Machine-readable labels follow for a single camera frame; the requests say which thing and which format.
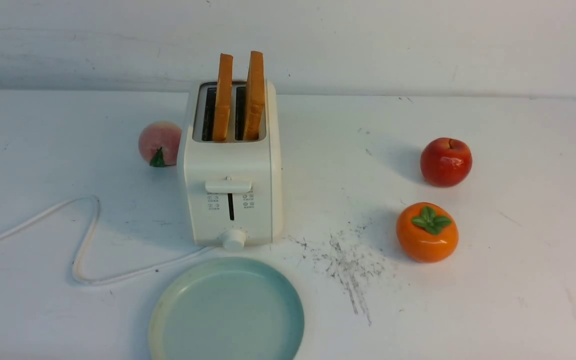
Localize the toasted bread slice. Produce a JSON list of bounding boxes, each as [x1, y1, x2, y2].
[[243, 50, 266, 141], [212, 53, 233, 142]]

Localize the white two-slot toaster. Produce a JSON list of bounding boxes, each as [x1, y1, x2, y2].
[[176, 80, 284, 251]]

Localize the pink peach with leaf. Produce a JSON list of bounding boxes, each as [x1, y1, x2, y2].
[[138, 121, 183, 167]]

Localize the light blue round plate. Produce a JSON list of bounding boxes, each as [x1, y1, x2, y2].
[[148, 257, 306, 360]]

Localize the orange persimmon with green leaves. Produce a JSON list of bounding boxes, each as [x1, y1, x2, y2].
[[395, 202, 460, 264]]

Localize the red apple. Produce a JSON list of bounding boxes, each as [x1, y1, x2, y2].
[[420, 137, 473, 188]]

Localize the white power cable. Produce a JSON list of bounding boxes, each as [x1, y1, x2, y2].
[[0, 195, 216, 287]]

